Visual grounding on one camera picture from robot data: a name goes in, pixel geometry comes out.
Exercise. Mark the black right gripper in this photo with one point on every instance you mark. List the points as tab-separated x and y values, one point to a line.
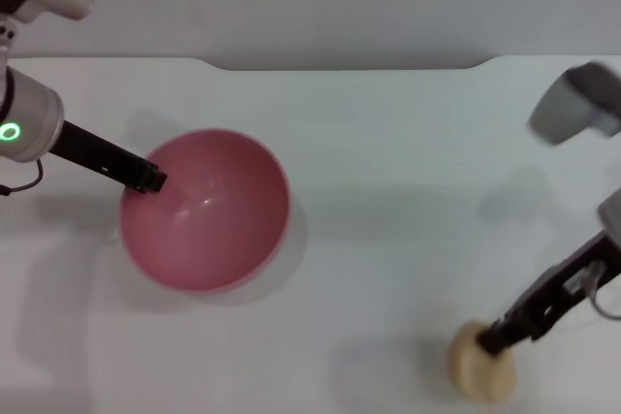
563	293

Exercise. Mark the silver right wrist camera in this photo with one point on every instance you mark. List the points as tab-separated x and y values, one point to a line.
563	108

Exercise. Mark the pink plastic bowl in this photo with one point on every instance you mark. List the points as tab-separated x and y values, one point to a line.
218	239

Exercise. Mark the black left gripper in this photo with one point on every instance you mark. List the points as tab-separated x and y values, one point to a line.
97	154

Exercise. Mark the beige egg yolk pastry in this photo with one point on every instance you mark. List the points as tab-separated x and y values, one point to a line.
478	375

